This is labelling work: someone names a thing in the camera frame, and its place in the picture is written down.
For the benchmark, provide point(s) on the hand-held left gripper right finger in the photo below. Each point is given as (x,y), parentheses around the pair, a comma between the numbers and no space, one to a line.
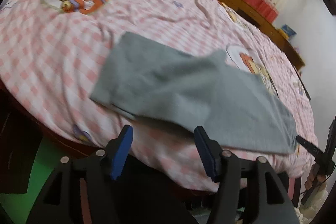
(207,154)

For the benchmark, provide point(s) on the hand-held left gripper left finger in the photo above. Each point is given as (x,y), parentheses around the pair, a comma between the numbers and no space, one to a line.
(121,154)

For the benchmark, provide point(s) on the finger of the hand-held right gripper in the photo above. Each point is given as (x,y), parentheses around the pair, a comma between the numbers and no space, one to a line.
(309,146)

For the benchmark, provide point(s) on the person's right hand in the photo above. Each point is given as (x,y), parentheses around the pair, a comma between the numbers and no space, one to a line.
(313,176)

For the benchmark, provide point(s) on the pink checked printed blanket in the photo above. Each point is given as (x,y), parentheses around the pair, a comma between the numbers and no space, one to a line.
(65,56)

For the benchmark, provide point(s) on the grey pants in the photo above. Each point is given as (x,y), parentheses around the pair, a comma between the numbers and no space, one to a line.
(168,87)

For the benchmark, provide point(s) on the wooden headboard cabinet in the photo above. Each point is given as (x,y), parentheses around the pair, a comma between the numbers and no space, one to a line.
(236,1)

